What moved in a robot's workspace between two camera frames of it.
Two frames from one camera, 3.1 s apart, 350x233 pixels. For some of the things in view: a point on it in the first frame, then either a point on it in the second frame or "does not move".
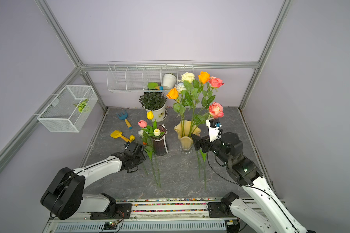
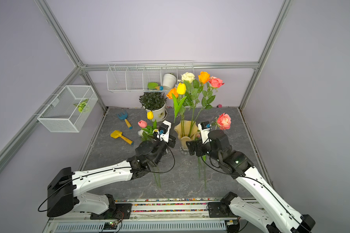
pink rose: x=216 y=110 -> x=223 y=121
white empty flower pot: x=169 y=80 does not move
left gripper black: x=142 y=158 -> x=171 y=142
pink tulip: x=142 y=124 does not move
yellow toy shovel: x=117 y=133 does not move
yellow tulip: x=150 y=116 does not move
